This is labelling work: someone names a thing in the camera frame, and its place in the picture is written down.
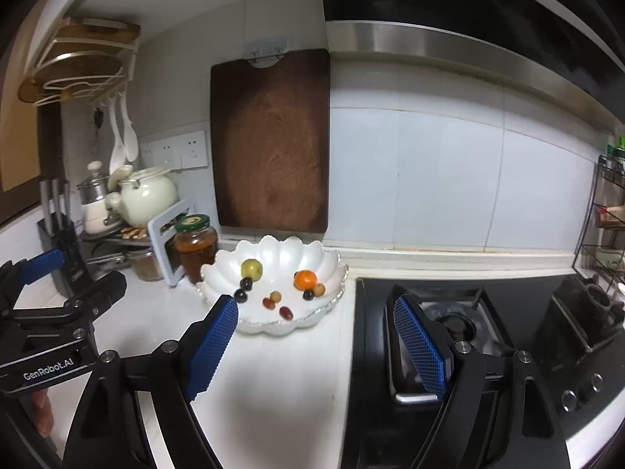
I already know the large dark blueberry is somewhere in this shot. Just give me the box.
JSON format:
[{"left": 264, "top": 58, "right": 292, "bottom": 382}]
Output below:
[{"left": 263, "top": 297, "right": 275, "bottom": 310}]

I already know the operator left hand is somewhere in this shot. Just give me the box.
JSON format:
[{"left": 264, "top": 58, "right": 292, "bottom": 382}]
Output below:
[{"left": 32, "top": 390, "right": 54, "bottom": 437}]

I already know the black knife block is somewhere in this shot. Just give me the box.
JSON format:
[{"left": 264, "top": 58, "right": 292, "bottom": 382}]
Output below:
[{"left": 37, "top": 178, "right": 92, "bottom": 299}]

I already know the dark purple grape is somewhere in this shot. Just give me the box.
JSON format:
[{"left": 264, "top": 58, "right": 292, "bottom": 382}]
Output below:
[{"left": 234, "top": 288, "right": 248, "bottom": 303}]

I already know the small glass spice jar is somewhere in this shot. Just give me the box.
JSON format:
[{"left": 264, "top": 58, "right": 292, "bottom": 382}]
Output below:
[{"left": 126, "top": 248, "right": 163, "bottom": 282}]

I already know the small white kettle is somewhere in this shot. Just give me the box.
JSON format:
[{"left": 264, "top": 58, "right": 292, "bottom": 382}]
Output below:
[{"left": 77, "top": 161, "right": 123, "bottom": 236}]

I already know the green grape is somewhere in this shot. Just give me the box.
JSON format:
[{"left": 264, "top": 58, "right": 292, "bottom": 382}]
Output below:
[{"left": 241, "top": 258, "right": 263, "bottom": 282}]

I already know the white scalloped fruit bowl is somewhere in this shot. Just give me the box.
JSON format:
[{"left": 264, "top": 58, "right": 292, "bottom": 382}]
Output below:
[{"left": 197, "top": 235, "right": 348, "bottom": 337}]

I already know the glass jar green lid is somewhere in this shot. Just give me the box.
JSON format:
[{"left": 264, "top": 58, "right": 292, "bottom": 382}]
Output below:
[{"left": 174, "top": 214, "right": 218, "bottom": 284}]

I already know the cream ceramic teapot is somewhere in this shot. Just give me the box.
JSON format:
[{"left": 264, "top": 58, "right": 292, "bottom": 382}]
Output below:
[{"left": 105, "top": 166, "right": 179, "bottom": 227}]

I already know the small brown longan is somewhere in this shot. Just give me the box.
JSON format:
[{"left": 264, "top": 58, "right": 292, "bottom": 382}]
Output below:
[{"left": 312, "top": 283, "right": 326, "bottom": 297}]

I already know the black gas stove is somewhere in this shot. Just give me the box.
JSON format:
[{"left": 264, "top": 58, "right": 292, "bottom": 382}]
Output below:
[{"left": 341, "top": 275, "right": 624, "bottom": 468}]

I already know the brown wooden cutting board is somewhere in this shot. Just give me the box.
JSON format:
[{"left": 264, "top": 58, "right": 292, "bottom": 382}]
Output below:
[{"left": 210, "top": 49, "right": 330, "bottom": 233}]

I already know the steel range hood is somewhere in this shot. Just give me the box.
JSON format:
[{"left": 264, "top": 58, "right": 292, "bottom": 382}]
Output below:
[{"left": 326, "top": 20, "right": 624, "bottom": 134}]

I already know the white tablet stand frame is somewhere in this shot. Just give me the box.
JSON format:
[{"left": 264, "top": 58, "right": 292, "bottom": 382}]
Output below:
[{"left": 147, "top": 198, "right": 195, "bottom": 287}]

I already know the white wall socket panel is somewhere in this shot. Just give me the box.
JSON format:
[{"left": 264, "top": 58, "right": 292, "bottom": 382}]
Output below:
[{"left": 140, "top": 130, "right": 209, "bottom": 170}]

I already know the black wire spice rack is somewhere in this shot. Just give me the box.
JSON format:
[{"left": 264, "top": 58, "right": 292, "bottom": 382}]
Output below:
[{"left": 573, "top": 137, "right": 624, "bottom": 292}]

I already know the white wall rack with boards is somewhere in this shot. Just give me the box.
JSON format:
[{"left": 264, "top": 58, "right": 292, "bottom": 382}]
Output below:
[{"left": 18, "top": 17, "right": 142, "bottom": 106}]

